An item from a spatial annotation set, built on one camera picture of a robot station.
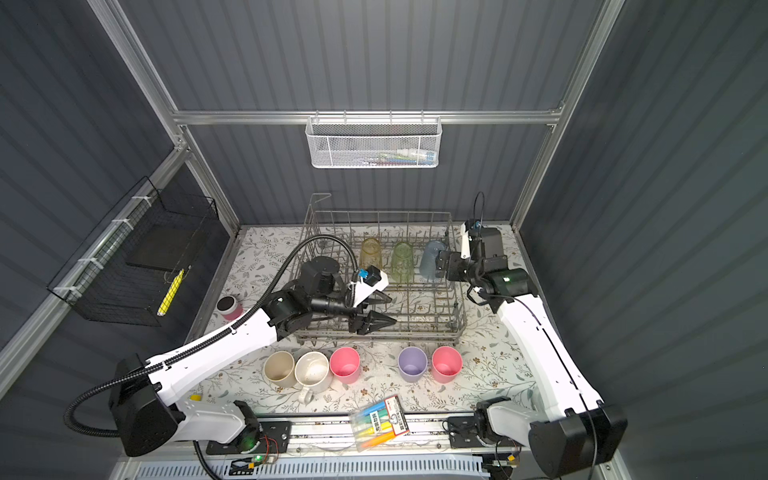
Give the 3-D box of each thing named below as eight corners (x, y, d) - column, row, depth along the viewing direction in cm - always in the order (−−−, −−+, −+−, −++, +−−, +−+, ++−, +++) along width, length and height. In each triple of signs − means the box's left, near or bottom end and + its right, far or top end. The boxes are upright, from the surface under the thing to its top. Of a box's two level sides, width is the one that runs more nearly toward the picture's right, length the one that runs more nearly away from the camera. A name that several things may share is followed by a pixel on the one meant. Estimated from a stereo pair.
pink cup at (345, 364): (333, 389, 83) (327, 377, 75) (337, 360, 88) (331, 346, 80) (359, 388, 83) (355, 377, 75) (360, 360, 88) (357, 346, 80)
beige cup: (272, 391, 83) (259, 379, 74) (279, 364, 87) (267, 350, 79) (301, 391, 83) (291, 379, 74) (306, 364, 87) (297, 350, 79)
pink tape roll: (221, 320, 97) (212, 311, 92) (227, 304, 100) (219, 295, 96) (239, 320, 97) (231, 311, 92) (245, 304, 100) (238, 295, 96)
